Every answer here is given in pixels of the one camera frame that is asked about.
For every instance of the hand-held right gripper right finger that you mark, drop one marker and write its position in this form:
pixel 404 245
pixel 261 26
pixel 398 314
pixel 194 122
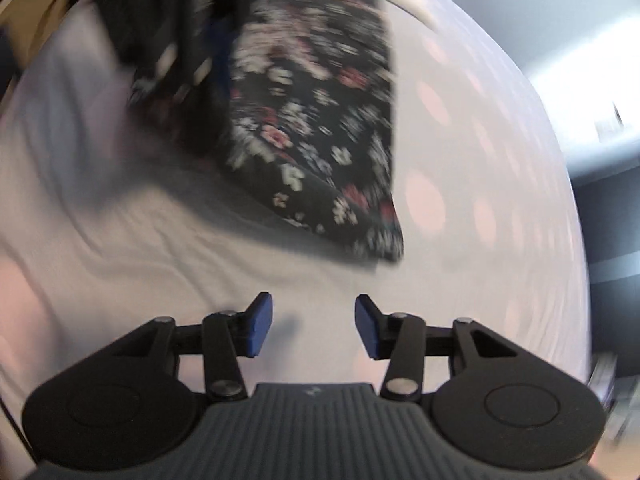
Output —
pixel 367 327

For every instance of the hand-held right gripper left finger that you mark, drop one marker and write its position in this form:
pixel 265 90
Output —
pixel 260 325

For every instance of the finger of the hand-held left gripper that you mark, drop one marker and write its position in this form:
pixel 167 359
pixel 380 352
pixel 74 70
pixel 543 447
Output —
pixel 222 45

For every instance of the dark floral pants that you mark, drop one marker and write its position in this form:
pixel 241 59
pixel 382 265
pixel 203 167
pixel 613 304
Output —
pixel 325 135

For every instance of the pink polka dot bed sheet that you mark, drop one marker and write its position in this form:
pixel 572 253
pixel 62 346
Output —
pixel 125 210

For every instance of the beige wooden board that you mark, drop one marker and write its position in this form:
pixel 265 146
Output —
pixel 35 15

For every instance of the dark wardrobe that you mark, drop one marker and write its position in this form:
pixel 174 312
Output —
pixel 615 220

